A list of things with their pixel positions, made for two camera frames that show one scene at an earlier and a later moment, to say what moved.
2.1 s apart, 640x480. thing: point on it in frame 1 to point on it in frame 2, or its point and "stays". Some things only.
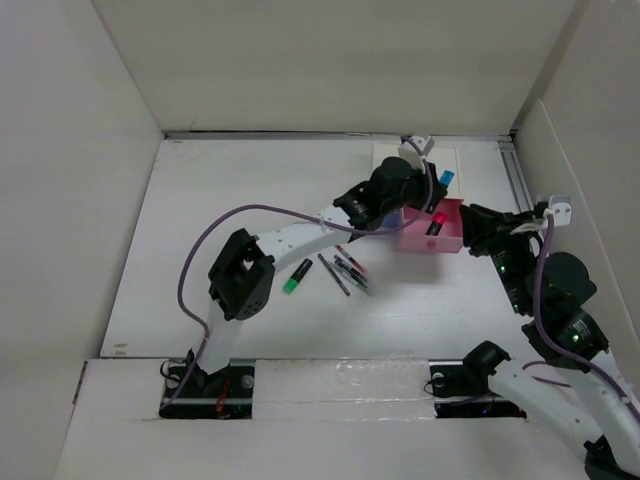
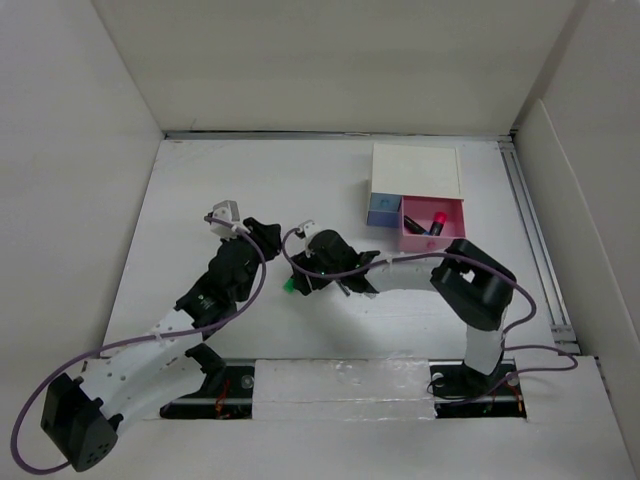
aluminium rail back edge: (332, 135) stays
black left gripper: (423, 186) to (266, 235)
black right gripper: (479, 223) to (302, 284)
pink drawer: (414, 224) stays
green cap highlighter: (292, 283) stays
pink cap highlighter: (438, 219) stays
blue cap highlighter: (446, 177) to (413, 227)
